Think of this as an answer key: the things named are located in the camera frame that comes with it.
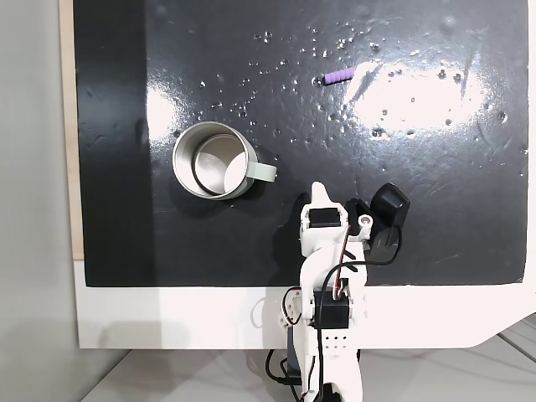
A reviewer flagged purple ribbed pen grip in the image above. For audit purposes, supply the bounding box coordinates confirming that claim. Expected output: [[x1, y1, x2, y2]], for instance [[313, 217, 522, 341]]
[[323, 66, 356, 86]]

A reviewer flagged black glossy table mat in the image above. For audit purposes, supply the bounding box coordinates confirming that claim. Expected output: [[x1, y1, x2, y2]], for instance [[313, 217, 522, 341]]
[[73, 0, 529, 289]]

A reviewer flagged green steel mug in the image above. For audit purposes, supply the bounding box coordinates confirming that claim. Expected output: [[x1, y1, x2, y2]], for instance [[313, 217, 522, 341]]
[[172, 121, 278, 202]]

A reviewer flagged light wooden board strip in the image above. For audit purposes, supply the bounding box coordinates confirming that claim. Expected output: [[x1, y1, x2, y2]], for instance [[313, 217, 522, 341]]
[[58, 0, 85, 261]]

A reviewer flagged black oval camera box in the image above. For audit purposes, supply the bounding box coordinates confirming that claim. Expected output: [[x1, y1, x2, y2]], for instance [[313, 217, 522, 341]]
[[346, 183, 411, 263]]

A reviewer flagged red white servo cable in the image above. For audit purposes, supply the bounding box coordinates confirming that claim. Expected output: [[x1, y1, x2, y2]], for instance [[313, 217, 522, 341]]
[[332, 225, 353, 302]]

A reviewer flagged black power cable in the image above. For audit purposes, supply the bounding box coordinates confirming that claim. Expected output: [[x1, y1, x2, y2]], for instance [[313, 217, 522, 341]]
[[265, 348, 303, 387]]

